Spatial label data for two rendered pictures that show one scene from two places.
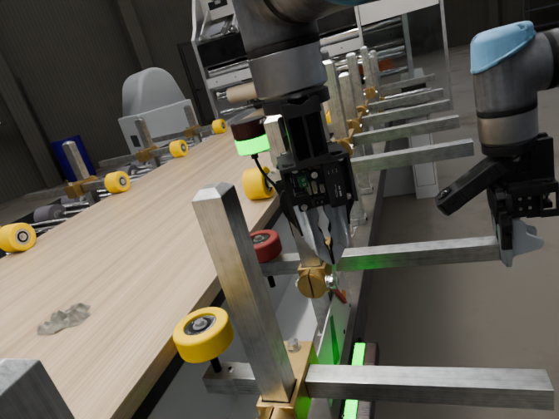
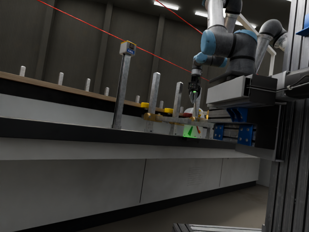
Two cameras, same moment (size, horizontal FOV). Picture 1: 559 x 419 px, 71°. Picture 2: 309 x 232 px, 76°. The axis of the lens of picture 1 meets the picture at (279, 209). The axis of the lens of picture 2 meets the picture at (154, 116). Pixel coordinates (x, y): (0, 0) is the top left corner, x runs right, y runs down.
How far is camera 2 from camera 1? 1.24 m
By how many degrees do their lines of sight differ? 34
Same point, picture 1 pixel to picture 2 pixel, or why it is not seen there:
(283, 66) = (194, 70)
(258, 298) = (178, 98)
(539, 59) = not seen: hidden behind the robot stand
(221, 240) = (178, 88)
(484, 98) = not seen: hidden behind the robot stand
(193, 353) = (166, 110)
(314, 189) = (192, 86)
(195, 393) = (161, 128)
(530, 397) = (208, 124)
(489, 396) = (203, 124)
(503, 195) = not seen: hidden behind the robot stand
